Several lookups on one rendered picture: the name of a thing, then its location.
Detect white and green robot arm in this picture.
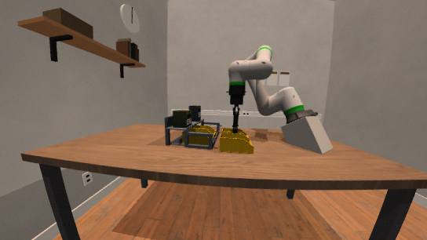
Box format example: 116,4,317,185
226,45,318,124

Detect yellow bin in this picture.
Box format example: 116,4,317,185
182,128,211,145
192,125,216,138
219,133,254,154
222,128,249,139

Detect grey metal shelf rack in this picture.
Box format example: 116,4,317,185
165,116,221,150

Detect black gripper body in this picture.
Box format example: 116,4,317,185
230,96,243,111

